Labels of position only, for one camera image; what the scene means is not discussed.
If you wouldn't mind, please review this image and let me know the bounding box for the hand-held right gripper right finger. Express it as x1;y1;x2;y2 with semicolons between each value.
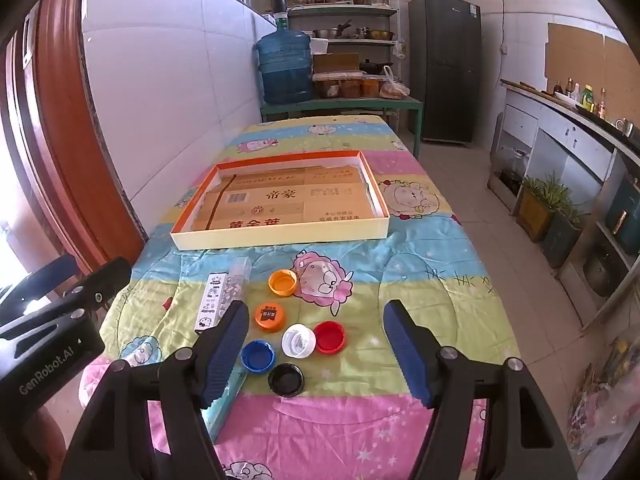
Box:
382;299;581;480

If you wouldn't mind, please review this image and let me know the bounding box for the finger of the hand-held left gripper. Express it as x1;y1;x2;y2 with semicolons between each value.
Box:
0;254;81;311
0;256;132;342

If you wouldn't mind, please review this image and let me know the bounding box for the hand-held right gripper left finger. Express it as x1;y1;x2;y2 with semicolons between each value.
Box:
60;300;251;480

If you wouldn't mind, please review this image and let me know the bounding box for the blue bottle cap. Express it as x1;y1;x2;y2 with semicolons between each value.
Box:
240;340;277;374

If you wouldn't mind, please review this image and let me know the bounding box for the orange labelled bottle cap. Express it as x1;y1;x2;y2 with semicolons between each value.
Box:
254;302;287;332

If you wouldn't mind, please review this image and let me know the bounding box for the teal small box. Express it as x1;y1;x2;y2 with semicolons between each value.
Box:
202;365;249;445

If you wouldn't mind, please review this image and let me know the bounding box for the black bottle cap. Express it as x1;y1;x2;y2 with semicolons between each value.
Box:
267;363;305;398

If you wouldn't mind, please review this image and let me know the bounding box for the white bottle cap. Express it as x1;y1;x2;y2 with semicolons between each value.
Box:
281;324;318;359

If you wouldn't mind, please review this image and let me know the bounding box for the red bottle cap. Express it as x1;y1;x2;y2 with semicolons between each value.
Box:
313;321;348;354

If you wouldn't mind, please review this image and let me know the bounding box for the plain orange bottle cap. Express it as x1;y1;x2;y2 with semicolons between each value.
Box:
268;269;299;297

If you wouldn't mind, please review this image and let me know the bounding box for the shallow orange-rimmed cardboard box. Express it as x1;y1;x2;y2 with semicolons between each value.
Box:
170;150;391;252

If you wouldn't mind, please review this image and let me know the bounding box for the wooden door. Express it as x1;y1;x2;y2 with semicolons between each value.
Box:
0;0;151;291

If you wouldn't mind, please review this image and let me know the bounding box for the tan printed cardboard liner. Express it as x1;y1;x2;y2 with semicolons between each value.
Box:
192;162;383;231

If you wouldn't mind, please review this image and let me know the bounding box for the yellow planter with plant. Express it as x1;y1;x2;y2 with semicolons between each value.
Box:
515;172;568;243

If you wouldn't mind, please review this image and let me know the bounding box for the dark planter with plant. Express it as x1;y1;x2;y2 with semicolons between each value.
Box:
542;200;588;269

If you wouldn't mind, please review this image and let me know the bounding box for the clear plastic bag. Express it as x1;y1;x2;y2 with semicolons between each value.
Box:
565;335;640;466

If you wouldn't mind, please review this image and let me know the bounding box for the grey gas cylinder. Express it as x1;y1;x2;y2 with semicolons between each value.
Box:
489;111;506;163

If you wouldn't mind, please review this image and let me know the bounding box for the green table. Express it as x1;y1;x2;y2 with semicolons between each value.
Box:
259;95;425;158

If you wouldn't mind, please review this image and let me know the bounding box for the grey kitchen counter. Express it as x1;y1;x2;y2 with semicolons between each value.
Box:
487;79;640;321

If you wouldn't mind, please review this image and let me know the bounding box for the plastic bag of food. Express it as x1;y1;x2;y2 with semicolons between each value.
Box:
378;65;411;99

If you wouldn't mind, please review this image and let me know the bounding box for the dark grey refrigerator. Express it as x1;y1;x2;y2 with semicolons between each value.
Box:
407;0;482;145

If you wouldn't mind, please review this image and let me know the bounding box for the blue water jug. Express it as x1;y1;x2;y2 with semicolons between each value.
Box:
255;27;314;107

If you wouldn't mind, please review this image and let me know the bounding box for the brown cardboard box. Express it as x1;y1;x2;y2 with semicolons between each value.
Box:
312;52;361;75

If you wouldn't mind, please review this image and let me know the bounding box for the water jug pump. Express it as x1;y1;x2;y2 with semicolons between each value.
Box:
271;0;291;31

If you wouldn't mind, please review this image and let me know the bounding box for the white metal shelf rack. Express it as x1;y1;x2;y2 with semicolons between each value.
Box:
279;0;401;96

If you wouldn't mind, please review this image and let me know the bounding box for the cardboard sheet on wall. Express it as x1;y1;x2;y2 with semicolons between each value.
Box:
545;22;606;93
602;35;640;107

